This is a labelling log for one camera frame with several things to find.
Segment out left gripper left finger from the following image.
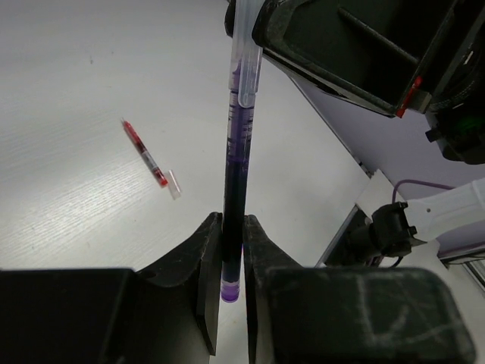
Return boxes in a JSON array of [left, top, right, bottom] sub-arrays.
[[1, 212, 221, 363]]

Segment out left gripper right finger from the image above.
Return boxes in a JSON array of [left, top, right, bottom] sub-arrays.
[[243, 215, 476, 363]]

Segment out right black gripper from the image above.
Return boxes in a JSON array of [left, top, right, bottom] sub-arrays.
[[252, 0, 485, 166]]

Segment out red gel pen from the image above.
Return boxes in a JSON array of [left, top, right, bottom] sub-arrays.
[[121, 119, 168, 187]]

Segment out purple gel pen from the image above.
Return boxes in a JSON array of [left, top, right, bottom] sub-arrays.
[[221, 66, 254, 303]]

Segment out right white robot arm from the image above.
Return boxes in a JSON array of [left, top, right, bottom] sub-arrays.
[[252, 1, 484, 266]]

